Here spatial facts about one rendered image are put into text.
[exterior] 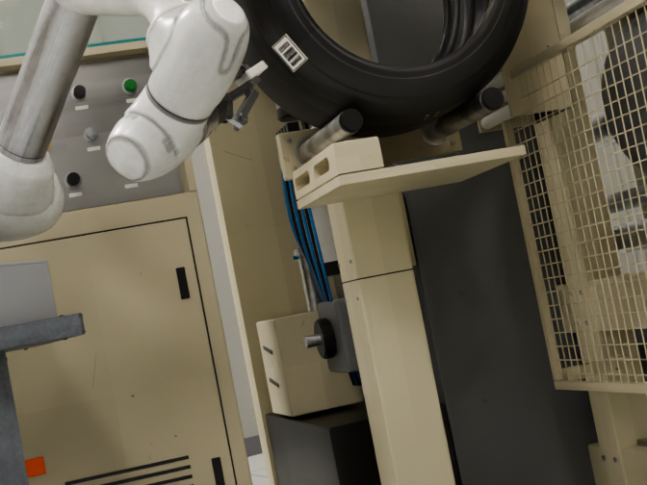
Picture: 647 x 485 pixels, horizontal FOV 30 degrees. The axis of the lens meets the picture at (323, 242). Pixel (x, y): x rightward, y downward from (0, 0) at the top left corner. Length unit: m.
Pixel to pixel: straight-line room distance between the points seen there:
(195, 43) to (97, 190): 1.23
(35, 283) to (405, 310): 0.80
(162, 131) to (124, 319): 1.11
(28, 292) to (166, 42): 0.70
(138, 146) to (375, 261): 0.96
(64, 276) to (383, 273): 0.73
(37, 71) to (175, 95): 0.67
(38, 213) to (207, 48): 0.91
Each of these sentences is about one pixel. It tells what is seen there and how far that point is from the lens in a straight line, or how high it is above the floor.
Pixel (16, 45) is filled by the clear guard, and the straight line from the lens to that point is 2.90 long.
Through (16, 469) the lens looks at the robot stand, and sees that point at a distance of 2.32.
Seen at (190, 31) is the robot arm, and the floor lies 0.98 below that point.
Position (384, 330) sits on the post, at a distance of 2.56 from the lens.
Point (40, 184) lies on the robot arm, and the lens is 2.44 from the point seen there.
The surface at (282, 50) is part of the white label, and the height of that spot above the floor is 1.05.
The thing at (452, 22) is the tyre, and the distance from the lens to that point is 2.60.
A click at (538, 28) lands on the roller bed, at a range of 2.71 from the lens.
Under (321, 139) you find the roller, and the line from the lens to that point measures 2.34.
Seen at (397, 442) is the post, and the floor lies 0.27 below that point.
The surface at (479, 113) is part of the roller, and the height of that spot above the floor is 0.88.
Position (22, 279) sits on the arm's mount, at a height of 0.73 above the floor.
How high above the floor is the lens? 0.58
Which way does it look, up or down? 3 degrees up
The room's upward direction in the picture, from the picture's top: 11 degrees counter-clockwise
